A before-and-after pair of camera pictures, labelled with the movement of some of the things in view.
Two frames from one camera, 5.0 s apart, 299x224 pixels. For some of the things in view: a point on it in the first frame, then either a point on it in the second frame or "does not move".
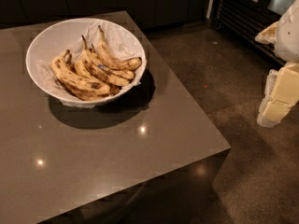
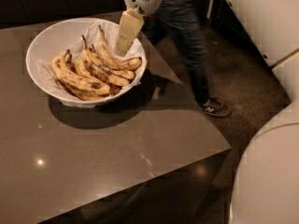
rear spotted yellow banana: [111, 57] does not move
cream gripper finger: [262, 119] → [121, 45]
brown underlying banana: [92, 96] does not move
